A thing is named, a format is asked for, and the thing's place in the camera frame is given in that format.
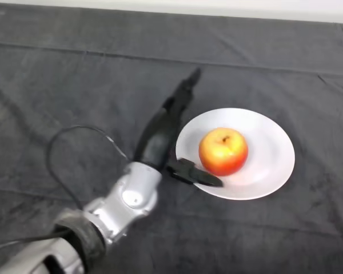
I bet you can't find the red yellow apple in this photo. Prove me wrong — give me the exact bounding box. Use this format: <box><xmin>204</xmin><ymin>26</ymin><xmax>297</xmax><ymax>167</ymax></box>
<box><xmin>198</xmin><ymin>127</ymin><xmax>249</xmax><ymax>176</ymax></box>

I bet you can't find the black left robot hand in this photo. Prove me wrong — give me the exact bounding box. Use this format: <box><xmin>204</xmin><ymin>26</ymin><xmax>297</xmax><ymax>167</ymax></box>
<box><xmin>134</xmin><ymin>67</ymin><xmax>224</xmax><ymax>188</ymax></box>

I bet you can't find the white round plate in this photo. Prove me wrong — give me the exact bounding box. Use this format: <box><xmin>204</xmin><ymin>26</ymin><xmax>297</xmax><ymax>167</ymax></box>
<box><xmin>175</xmin><ymin>107</ymin><xmax>296</xmax><ymax>201</ymax></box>

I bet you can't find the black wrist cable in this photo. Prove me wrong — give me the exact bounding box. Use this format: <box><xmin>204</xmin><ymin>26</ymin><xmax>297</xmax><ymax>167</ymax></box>
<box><xmin>0</xmin><ymin>125</ymin><xmax>130</xmax><ymax>257</ymax></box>

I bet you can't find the black table cloth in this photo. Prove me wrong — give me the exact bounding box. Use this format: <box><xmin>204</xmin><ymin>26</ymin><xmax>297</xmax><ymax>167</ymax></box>
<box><xmin>0</xmin><ymin>2</ymin><xmax>343</xmax><ymax>274</ymax></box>

